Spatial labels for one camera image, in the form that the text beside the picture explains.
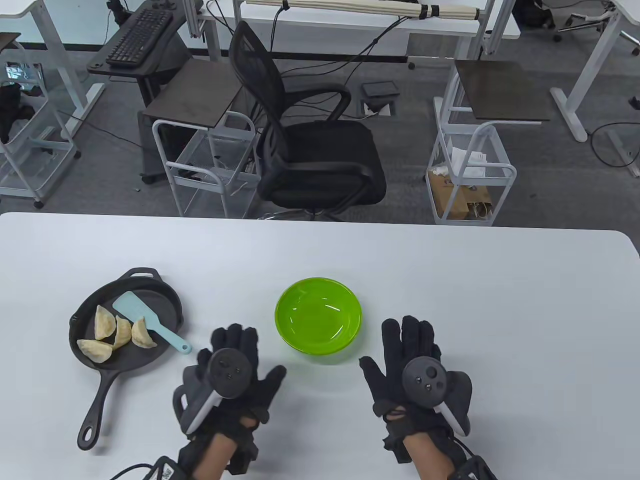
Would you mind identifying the person's left hand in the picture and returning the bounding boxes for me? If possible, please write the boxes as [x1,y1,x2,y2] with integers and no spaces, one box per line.
[172,324,287,441]

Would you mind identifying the person's right hand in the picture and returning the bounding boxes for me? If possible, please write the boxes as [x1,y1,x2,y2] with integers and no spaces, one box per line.
[359,315,473,441]

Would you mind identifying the green plastic bowl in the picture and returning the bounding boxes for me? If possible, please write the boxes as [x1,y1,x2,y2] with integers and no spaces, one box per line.
[274,277,363,356]

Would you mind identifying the pale fried dumpling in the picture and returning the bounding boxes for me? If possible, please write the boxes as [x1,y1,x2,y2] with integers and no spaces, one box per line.
[76,339,114,364]
[111,315,132,351]
[94,305,117,342]
[131,317,158,349]

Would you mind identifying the black cast iron frying pan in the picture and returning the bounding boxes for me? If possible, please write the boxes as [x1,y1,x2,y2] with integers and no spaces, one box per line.
[69,267,185,451]

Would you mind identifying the light blue dessert spatula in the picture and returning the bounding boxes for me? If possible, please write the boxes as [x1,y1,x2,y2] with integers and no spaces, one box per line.
[112,291,193,355]

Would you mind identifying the person's left forearm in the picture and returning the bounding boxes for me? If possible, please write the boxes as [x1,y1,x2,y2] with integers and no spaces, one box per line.
[192,432,236,480]

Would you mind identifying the person's right forearm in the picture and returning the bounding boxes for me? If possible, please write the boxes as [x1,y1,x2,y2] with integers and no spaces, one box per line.
[400,432,458,480]

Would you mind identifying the black and white left controller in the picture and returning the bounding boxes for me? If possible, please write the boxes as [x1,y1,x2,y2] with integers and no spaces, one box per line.
[184,347,254,436]

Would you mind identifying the black and white controller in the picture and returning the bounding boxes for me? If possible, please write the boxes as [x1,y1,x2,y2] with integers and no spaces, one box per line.
[402,357,468,436]
[184,347,254,436]

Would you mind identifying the black and white right controller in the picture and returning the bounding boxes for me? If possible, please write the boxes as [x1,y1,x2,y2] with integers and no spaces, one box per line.
[402,357,468,436]

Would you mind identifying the black left wrist device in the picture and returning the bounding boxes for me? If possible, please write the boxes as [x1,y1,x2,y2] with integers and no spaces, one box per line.
[150,455,187,480]

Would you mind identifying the black wrist device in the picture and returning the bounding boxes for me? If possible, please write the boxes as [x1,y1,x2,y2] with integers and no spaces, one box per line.
[150,455,187,480]
[452,450,501,480]

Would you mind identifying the black right wrist device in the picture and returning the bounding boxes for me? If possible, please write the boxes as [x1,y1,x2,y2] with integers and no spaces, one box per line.
[452,450,501,480]

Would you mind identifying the brown paper bag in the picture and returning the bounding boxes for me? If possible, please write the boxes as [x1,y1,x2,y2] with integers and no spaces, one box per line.
[427,170,493,221]

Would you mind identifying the white papers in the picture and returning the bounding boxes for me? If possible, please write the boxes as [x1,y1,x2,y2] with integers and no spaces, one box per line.
[432,146,488,178]

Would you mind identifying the black mesh office chair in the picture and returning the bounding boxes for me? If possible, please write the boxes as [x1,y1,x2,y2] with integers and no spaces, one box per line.
[229,20,387,222]

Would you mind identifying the floor socket box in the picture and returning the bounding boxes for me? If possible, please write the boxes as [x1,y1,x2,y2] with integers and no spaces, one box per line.
[360,99,398,118]

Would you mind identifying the dark brown side table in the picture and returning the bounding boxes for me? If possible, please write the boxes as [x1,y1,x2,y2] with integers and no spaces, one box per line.
[432,60,552,126]

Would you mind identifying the white cart left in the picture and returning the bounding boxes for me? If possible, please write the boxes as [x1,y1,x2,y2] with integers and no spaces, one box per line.
[139,59,244,186]

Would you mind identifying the white desk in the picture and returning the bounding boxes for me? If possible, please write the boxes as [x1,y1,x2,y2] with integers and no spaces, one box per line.
[0,0,106,141]
[550,0,640,178]
[182,0,522,63]

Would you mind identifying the dark keyboard stand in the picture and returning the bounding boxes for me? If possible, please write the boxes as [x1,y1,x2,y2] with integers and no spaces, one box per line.
[86,0,194,108]

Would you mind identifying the black bag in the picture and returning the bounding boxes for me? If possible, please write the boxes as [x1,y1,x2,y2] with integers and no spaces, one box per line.
[512,0,556,30]

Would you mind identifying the black cloth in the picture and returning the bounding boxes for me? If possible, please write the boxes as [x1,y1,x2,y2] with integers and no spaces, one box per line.
[0,82,36,143]

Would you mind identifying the black keyboard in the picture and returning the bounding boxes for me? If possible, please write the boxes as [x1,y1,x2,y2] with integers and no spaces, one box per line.
[105,7,174,69]

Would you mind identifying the office chair wheel base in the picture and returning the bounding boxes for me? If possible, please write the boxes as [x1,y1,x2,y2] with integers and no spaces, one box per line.
[552,0,616,43]

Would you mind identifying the black wrist device cable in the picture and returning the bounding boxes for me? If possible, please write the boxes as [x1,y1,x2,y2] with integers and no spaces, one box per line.
[107,464,157,480]

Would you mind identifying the white wire cart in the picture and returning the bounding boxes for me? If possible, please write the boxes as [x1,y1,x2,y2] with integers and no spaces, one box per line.
[426,75,518,227]
[151,111,262,220]
[0,32,82,210]

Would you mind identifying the aluminium frame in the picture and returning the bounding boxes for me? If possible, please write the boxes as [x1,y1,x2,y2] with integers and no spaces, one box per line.
[182,0,207,40]

